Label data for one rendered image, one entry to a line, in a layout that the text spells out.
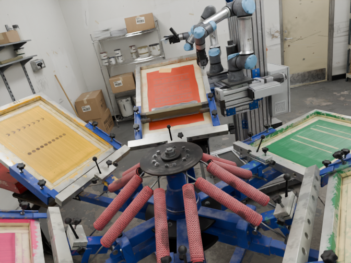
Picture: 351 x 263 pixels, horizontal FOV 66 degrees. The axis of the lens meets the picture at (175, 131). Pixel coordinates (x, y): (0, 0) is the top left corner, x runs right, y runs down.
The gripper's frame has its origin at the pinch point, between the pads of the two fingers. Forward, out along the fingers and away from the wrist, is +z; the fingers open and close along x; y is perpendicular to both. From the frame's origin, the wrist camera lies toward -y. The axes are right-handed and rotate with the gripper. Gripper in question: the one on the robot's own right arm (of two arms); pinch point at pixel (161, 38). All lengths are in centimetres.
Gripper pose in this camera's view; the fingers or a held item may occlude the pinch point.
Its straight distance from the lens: 316.7
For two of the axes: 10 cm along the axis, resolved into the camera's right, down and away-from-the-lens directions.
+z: -9.6, 0.8, 2.7
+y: 2.2, 8.3, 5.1
